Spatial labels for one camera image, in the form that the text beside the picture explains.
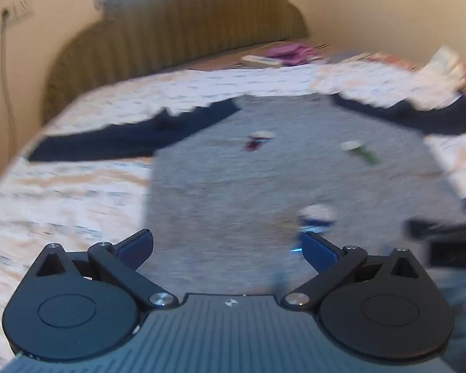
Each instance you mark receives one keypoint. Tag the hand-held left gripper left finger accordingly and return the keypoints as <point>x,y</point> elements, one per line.
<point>134,246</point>

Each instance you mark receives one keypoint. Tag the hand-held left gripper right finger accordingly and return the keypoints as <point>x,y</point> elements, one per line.
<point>320,250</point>

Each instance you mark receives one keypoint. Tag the grey shirt with navy sleeves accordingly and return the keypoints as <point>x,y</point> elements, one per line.
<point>233,186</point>

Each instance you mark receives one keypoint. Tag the white script-printed blanket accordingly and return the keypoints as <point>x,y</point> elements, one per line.
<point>81,202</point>

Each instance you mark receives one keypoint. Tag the white crumpled cloth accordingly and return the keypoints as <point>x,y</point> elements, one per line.
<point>442,64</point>

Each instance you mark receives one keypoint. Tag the purple cloth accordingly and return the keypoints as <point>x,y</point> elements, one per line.
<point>291,52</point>

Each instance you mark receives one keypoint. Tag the olive ribbed bed headboard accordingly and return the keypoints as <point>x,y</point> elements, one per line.
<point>159,27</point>

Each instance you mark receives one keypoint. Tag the white wall socket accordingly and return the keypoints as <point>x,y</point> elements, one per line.
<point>17,11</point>

